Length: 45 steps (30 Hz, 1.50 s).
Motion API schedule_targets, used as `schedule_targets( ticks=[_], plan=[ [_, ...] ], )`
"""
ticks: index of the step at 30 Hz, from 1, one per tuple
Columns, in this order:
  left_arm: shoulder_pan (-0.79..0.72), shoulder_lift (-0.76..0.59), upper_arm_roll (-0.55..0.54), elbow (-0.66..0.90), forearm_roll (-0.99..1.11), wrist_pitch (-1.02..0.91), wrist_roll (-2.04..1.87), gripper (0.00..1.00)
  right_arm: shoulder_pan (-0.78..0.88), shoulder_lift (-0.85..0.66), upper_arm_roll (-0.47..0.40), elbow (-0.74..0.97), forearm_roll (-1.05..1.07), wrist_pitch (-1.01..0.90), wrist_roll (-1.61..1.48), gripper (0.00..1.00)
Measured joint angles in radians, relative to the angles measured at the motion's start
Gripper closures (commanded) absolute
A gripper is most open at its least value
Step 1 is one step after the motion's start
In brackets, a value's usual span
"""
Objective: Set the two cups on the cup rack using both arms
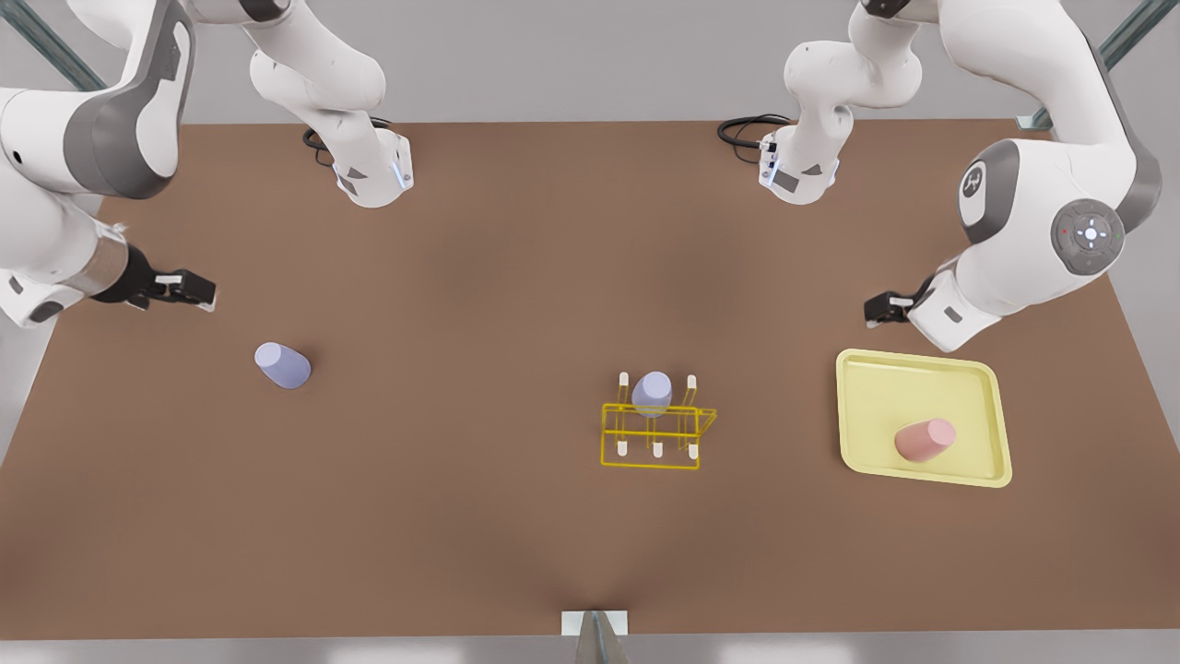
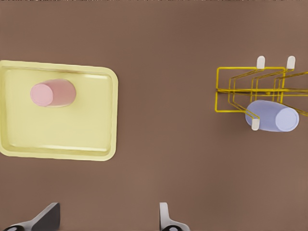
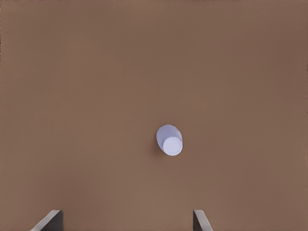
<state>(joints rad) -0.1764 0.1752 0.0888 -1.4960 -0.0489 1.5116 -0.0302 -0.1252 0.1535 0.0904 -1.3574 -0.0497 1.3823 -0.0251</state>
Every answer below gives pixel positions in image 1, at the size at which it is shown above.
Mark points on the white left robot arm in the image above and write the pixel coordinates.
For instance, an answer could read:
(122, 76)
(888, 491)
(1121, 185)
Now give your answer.
(1032, 221)

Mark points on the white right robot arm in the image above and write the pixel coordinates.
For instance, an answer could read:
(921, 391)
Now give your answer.
(55, 138)

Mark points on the yellow tray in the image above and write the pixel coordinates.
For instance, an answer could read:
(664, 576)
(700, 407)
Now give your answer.
(885, 406)

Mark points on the silver frame post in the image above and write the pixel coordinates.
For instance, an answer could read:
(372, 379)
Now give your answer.
(596, 638)
(55, 46)
(1106, 46)

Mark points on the pink cup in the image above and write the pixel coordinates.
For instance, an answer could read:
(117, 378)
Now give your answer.
(924, 441)

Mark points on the lavender cup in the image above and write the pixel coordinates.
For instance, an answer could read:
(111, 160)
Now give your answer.
(652, 394)
(283, 364)

